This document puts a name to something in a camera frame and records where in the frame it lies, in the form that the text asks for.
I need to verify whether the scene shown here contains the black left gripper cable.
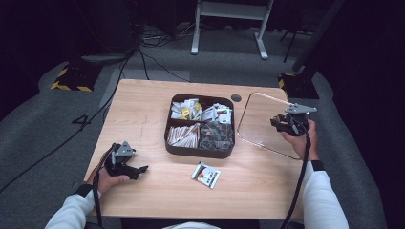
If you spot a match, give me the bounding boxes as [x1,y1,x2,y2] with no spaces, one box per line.
[93,144,116,228]

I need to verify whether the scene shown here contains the clear plastic box lid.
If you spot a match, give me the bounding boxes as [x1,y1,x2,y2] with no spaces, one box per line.
[236,92,308,160]

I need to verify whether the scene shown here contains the white metal stand frame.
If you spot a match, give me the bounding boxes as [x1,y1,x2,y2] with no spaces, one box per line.
[190,0,275,61]

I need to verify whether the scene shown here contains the black yellow striped stand base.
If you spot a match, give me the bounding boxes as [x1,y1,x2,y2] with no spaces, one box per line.
[50,63,103,94]
[277,72,320,100]

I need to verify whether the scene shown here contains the thin black floor cable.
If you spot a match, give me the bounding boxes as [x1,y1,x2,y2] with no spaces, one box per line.
[139,50,191,83]

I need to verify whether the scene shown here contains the person's white torso clothing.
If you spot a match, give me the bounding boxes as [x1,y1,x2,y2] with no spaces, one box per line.
[161,221,221,229]

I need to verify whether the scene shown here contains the pile of brown white stick sachets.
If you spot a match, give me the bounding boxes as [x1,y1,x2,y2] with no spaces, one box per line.
[166,123,201,149]

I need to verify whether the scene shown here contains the long black floor cable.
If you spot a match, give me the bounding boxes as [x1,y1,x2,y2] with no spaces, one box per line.
[0,47,137,195]

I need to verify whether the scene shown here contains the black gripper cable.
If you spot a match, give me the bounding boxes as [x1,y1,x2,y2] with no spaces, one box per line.
[93,144,116,228]
[280,132,312,229]

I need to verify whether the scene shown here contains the white printed sachet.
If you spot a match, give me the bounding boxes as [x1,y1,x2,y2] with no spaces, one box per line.
[190,161,222,190]

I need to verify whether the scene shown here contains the dark brown compartment box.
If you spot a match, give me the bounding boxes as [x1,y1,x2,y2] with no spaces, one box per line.
[163,93,237,159]

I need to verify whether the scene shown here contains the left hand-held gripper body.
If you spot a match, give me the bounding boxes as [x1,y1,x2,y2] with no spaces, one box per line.
[104,140,138,177]

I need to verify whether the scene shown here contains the person's left hand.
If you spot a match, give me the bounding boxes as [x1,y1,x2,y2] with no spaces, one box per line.
[86,165,131,196]

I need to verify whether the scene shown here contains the tangle of floor cables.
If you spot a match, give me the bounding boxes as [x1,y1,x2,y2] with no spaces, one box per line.
[139,23,200,49]

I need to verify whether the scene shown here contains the black tripod legs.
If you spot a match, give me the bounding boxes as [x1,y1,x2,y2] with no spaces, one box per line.
[280,28,309,64]

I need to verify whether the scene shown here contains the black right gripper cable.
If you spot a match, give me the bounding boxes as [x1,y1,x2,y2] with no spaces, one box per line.
[280,132,312,229]

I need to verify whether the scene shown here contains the pile of dark packets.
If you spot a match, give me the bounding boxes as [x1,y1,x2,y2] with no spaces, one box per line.
[199,121,235,151]

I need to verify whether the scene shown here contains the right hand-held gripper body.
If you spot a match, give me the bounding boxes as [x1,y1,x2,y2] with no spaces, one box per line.
[284,103,318,137]

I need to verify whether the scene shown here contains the black slanted post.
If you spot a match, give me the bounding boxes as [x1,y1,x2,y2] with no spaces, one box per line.
[290,0,347,73]

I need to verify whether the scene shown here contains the pile of white printed packets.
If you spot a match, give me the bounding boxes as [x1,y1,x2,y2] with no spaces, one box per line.
[202,102,233,125]

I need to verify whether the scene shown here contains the pile of white yellow tea bags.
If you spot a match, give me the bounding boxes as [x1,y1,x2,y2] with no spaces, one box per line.
[170,98,203,121]

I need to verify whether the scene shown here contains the person's right hand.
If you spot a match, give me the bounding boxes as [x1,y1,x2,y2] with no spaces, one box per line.
[280,118,320,161]

